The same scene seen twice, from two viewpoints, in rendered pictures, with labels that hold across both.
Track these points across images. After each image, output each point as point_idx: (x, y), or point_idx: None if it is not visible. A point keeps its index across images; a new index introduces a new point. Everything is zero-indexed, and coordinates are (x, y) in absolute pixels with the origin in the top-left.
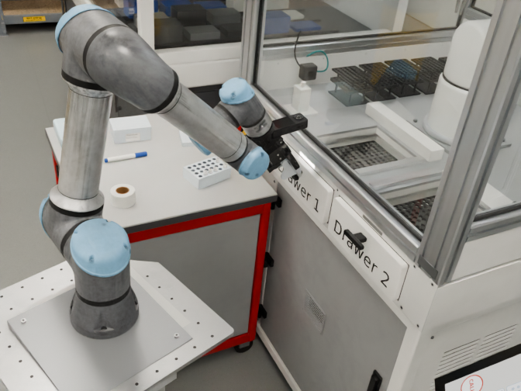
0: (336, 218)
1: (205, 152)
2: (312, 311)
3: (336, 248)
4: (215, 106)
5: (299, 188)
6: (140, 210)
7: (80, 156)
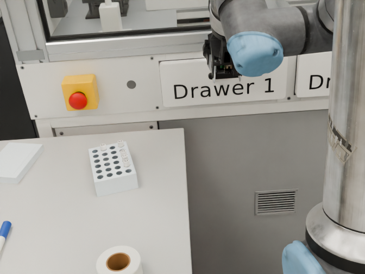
0: (309, 74)
1: (281, 62)
2: (273, 204)
3: (297, 113)
4: (236, 0)
5: (228, 91)
6: (158, 260)
7: None
